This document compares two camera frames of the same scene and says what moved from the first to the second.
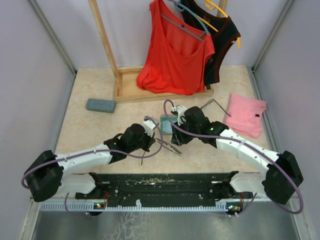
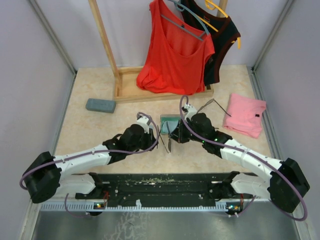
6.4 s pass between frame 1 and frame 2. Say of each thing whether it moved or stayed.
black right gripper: stayed
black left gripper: stayed
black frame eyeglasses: moved
